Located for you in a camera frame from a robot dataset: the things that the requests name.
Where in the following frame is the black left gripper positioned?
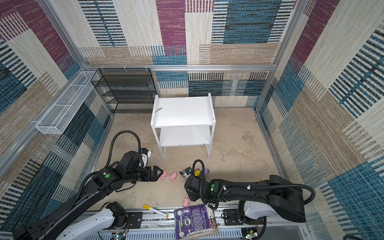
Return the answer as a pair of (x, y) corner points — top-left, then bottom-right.
(125, 165), (164, 184)

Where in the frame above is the pink pig toy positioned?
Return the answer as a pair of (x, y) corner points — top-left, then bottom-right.
(183, 198), (191, 208)
(160, 170), (167, 180)
(170, 172), (178, 181)

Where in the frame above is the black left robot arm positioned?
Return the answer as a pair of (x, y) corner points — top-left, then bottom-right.
(13, 151), (164, 240)

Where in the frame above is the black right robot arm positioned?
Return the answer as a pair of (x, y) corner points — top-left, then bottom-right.
(185, 175), (314, 223)

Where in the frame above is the white two-tier shelf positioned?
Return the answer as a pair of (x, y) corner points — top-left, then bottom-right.
(151, 93), (216, 159)

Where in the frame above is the black purple Kuromi figurine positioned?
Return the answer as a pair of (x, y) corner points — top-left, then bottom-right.
(179, 167), (192, 179)

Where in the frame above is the purple toy figure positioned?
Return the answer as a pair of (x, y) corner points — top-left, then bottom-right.
(204, 169), (210, 177)

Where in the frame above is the yellow white marker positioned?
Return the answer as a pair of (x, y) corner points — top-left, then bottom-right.
(143, 205), (169, 219)

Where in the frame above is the purple toy package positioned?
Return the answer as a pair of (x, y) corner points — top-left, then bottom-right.
(174, 205), (219, 240)

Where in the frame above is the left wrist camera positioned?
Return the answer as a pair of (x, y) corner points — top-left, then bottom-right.
(139, 148), (152, 168)

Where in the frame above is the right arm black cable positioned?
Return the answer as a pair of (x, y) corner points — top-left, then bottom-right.
(191, 159), (316, 208)

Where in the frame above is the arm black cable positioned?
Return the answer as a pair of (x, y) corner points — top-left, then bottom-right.
(103, 130), (142, 169)
(191, 159), (316, 208)

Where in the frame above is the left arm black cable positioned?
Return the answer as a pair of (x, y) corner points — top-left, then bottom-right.
(103, 130), (142, 169)

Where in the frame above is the black wire mesh shelf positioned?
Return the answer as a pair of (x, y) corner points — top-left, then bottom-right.
(91, 68), (157, 114)

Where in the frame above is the white wire mesh basket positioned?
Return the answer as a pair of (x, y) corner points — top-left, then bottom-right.
(36, 71), (95, 135)

